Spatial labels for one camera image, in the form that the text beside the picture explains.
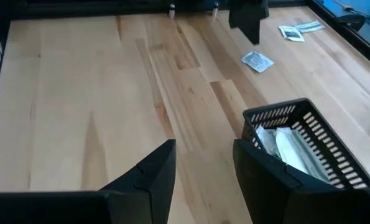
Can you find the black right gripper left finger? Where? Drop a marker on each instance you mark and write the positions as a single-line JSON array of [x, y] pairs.
[[147, 193]]

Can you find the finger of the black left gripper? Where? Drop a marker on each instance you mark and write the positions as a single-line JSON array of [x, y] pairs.
[[240, 18], [259, 15]]

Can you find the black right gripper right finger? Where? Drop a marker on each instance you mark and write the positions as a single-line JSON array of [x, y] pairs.
[[265, 189]]

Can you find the white alcohol wipe packet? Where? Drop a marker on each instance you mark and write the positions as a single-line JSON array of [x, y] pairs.
[[257, 61], [292, 33]]

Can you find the black slotted plastic basket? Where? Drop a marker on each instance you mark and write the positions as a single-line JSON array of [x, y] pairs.
[[247, 129]]

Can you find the cream standoff peg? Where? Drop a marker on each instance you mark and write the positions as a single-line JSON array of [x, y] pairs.
[[171, 11]]

